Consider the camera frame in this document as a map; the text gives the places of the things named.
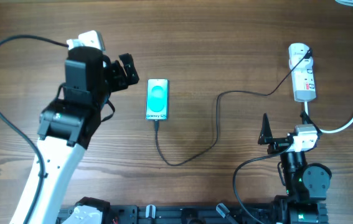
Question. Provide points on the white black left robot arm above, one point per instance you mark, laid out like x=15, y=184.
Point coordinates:
x=66, y=127

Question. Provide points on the white power strip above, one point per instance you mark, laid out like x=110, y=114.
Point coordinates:
x=304, y=88

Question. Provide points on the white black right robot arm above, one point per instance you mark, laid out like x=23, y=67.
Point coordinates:
x=306, y=184

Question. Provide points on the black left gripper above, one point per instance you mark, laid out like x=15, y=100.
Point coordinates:
x=121, y=82

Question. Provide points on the blue screen Galaxy smartphone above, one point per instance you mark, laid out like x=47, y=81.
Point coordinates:
x=157, y=99

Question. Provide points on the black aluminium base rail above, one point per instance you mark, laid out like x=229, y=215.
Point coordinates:
x=132, y=214

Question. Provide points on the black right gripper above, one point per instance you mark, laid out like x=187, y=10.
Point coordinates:
x=266, y=137

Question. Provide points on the white charger plug adapter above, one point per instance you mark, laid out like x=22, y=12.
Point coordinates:
x=301, y=61

